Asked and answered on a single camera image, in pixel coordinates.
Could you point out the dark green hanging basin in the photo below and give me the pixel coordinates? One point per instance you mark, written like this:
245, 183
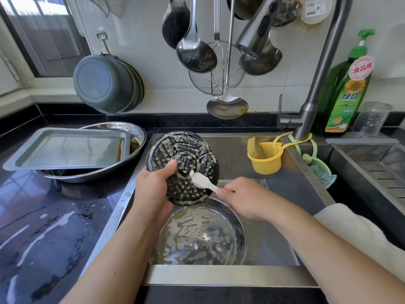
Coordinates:
139, 86

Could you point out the white cleaning brush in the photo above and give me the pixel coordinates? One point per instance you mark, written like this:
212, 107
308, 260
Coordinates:
201, 180

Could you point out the hanging steel ladles and skimmer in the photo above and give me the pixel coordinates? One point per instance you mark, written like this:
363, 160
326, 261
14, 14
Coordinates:
175, 25

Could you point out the yellow hanging sink cup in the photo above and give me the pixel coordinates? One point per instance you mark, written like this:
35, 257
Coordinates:
264, 158

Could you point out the green hanging sponge holder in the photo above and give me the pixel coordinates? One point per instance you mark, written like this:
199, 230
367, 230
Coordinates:
321, 171

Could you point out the steel soup ladle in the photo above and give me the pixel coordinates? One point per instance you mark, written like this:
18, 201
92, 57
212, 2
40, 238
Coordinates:
197, 55

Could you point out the person's right hand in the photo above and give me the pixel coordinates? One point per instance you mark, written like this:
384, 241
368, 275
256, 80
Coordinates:
250, 198

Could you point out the black round steamer rack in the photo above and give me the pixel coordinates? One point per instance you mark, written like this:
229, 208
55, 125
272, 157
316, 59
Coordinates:
190, 155

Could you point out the steel wall hook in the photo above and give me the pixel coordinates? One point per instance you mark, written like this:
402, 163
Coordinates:
103, 41

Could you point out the green dish soap bottle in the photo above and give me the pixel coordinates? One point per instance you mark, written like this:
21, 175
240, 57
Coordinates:
345, 98

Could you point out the white dish rag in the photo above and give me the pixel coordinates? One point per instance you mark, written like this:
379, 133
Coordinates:
364, 237

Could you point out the person's left hand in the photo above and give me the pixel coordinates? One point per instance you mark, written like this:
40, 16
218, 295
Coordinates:
152, 193

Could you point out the person's right forearm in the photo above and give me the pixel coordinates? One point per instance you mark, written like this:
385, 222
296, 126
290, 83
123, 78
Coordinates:
338, 253

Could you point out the rectangular steel tray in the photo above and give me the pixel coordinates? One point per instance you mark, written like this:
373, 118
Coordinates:
66, 148

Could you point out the round steel pan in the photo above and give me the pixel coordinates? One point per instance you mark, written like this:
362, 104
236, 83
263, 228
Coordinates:
202, 237

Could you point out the white dish brush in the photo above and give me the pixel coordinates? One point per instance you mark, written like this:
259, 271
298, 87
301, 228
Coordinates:
316, 10

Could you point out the round steel basin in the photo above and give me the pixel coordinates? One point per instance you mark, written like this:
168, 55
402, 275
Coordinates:
139, 136

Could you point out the grey hanging basin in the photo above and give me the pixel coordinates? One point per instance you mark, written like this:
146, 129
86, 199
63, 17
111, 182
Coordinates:
101, 83

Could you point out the white hanging cloth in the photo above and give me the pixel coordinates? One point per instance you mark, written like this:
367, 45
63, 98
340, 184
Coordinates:
104, 4

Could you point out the person's left forearm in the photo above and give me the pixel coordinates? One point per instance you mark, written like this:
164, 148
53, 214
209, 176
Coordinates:
111, 266

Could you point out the steel gooseneck faucet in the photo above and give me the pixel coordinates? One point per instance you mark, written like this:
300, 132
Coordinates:
335, 60

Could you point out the clear plastic cup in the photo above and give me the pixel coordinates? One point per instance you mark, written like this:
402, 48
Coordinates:
372, 120

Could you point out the stainless steel sink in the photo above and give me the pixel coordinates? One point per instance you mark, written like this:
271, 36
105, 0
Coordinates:
297, 224

